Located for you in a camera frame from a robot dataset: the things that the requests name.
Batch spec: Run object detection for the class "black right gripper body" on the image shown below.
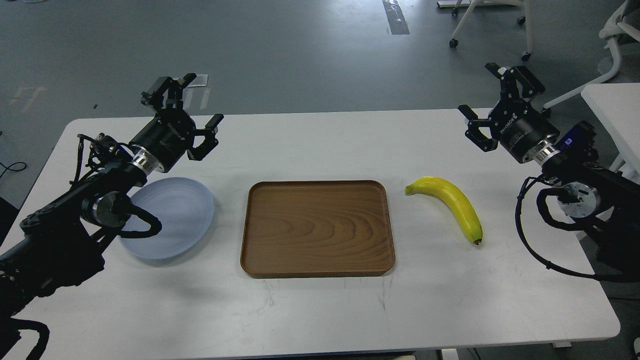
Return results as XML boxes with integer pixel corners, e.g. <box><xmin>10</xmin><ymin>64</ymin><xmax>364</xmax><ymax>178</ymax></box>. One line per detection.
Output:
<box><xmin>491</xmin><ymin>102</ymin><xmax>560</xmax><ymax>164</ymax></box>

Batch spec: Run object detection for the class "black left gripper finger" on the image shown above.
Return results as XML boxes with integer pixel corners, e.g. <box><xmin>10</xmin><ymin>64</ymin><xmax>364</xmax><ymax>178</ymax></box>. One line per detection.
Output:
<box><xmin>141</xmin><ymin>73</ymin><xmax>197</xmax><ymax>123</ymax></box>
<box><xmin>187</xmin><ymin>113</ymin><xmax>225</xmax><ymax>161</ymax></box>

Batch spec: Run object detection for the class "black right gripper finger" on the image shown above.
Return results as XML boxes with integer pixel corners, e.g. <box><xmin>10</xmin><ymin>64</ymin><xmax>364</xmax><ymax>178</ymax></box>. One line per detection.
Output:
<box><xmin>485</xmin><ymin>63</ymin><xmax>546</xmax><ymax>110</ymax></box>
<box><xmin>457</xmin><ymin>104</ymin><xmax>499</xmax><ymax>152</ymax></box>

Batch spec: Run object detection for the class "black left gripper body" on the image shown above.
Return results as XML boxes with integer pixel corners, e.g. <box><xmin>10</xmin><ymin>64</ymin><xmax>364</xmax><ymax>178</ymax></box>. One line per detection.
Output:
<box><xmin>129</xmin><ymin>111</ymin><xmax>195</xmax><ymax>173</ymax></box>

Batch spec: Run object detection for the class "light blue plate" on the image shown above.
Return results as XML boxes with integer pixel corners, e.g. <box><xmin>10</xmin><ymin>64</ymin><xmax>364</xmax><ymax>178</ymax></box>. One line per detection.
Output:
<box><xmin>119</xmin><ymin>177</ymin><xmax>215</xmax><ymax>260</ymax></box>

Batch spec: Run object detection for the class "yellow banana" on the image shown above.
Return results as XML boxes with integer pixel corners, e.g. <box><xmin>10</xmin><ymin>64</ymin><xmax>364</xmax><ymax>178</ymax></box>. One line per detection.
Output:
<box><xmin>404</xmin><ymin>176</ymin><xmax>484</xmax><ymax>246</ymax></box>

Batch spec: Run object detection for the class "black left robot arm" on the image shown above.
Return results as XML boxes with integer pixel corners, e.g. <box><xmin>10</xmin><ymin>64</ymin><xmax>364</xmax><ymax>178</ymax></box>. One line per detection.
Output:
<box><xmin>0</xmin><ymin>73</ymin><xmax>224</xmax><ymax>360</ymax></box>

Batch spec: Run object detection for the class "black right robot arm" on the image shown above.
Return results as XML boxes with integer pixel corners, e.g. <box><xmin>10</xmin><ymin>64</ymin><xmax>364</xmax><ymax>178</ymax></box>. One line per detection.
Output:
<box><xmin>458</xmin><ymin>63</ymin><xmax>640</xmax><ymax>283</ymax></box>

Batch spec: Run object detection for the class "white side table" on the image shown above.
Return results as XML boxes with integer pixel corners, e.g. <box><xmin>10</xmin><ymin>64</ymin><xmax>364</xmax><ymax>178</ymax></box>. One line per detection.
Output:
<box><xmin>580</xmin><ymin>82</ymin><xmax>640</xmax><ymax>172</ymax></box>

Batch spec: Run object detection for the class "white office chair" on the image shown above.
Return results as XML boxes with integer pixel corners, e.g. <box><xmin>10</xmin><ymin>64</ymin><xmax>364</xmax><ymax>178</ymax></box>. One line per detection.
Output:
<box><xmin>540</xmin><ymin>0</ymin><xmax>640</xmax><ymax>119</ymax></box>

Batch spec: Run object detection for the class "brown wooden tray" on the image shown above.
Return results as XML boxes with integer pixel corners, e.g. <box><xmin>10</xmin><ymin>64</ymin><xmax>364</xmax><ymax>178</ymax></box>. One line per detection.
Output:
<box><xmin>239</xmin><ymin>180</ymin><xmax>396</xmax><ymax>278</ymax></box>

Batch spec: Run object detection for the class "white rolling table frame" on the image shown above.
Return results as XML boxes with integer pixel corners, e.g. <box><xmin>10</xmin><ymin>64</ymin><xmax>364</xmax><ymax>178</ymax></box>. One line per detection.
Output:
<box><xmin>436</xmin><ymin>0</ymin><xmax>535</xmax><ymax>64</ymax></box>

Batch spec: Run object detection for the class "black floor cable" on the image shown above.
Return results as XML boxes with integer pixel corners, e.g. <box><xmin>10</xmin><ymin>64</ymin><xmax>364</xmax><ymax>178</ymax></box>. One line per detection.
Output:
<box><xmin>0</xmin><ymin>131</ymin><xmax>28</xmax><ymax>180</ymax></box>

